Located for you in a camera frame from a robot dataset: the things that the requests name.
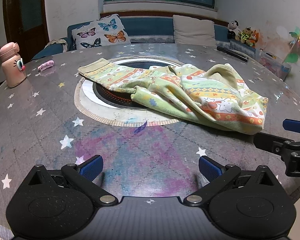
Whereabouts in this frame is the patterned green children's garment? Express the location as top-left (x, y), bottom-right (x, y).
top-left (78, 59), bottom-right (268, 135)

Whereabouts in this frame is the clear plastic toy box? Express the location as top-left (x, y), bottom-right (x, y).
top-left (255, 49), bottom-right (292, 81)

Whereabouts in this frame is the round table induction cooker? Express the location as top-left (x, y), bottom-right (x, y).
top-left (74, 56), bottom-right (186, 127)

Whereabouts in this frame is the colourful paper pinwheel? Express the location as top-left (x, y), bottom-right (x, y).
top-left (283, 27), bottom-right (300, 63)

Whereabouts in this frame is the black long remote bar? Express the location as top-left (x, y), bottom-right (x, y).
top-left (216, 46), bottom-right (249, 62)

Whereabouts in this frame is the orange plush toy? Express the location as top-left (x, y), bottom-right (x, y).
top-left (249, 30), bottom-right (259, 48)

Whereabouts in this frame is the yellow plush toy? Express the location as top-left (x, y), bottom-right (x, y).
top-left (236, 27), bottom-right (253, 47)

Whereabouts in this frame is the small pink wrapped item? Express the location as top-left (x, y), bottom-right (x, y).
top-left (37, 60), bottom-right (55, 72)

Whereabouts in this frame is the panda plush toy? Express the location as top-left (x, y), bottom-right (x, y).
top-left (227, 20), bottom-right (239, 40)

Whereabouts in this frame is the striped blanket on sofa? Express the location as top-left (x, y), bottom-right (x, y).
top-left (44, 38), bottom-right (68, 53)

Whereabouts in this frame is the pink cartoon water bottle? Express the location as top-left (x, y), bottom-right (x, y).
top-left (0, 42), bottom-right (26, 88)

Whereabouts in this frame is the butterfly print pillow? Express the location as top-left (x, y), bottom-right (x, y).
top-left (71, 14), bottom-right (130, 49)

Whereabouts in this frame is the beige cushion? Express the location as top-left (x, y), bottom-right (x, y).
top-left (173, 15), bottom-right (216, 47)

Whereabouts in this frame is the blue bench sofa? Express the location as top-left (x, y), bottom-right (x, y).
top-left (32, 16), bottom-right (256, 60)

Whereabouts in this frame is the dark wooden door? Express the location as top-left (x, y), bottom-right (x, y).
top-left (2, 0), bottom-right (49, 63)

